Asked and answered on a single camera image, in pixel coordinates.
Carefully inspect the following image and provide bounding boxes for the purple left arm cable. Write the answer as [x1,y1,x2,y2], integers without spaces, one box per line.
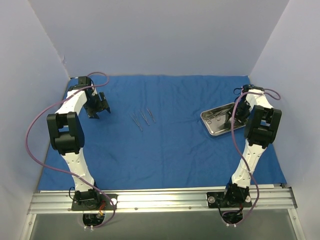
[24,72,116,228]

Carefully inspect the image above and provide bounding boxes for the steel surgical scissors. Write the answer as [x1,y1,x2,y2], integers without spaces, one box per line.
[205,110,226,124]

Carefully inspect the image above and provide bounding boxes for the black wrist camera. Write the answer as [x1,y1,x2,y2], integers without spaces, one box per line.
[241,84,255,93]
[77,76,92,88]

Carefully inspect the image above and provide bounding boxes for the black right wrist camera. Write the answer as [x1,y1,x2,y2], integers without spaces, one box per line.
[241,84,255,93]

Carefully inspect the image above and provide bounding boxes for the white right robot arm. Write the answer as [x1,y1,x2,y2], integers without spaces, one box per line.
[92,90,284,190]

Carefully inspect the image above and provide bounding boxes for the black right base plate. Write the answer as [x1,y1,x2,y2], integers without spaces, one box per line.
[206,191,253,209]

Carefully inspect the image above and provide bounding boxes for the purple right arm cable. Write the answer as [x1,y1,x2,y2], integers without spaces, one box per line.
[222,87,281,225]

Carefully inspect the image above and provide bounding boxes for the stainless steel instrument tray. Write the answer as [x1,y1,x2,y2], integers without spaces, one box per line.
[200,102,235,137]

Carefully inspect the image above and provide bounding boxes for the aluminium frame rail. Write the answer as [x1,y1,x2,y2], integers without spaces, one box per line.
[28,184,297,214]

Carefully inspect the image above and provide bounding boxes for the blue surgical cloth wrap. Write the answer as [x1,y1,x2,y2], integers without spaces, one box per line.
[37,74,288,192]

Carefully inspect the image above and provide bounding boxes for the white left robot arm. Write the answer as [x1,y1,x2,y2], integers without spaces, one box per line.
[46,81,110,210]

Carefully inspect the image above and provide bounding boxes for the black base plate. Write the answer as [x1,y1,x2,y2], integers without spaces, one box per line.
[71,192,118,211]
[206,191,253,209]

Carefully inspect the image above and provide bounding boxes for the steel tweezers medium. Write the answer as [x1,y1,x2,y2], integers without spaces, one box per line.
[139,110,150,126]

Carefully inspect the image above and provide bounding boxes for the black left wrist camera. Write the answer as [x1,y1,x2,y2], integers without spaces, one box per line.
[77,76,92,88]

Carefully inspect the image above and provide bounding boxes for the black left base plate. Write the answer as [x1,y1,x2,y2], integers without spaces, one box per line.
[71,192,118,211]

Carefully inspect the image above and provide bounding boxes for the steel forceps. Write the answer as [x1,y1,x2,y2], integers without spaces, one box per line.
[146,107,156,123]

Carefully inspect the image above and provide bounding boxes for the steel tweezers long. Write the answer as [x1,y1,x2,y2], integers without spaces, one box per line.
[130,113,143,132]

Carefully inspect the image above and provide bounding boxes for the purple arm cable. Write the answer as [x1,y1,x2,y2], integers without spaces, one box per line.
[24,72,116,228]
[222,87,281,225]

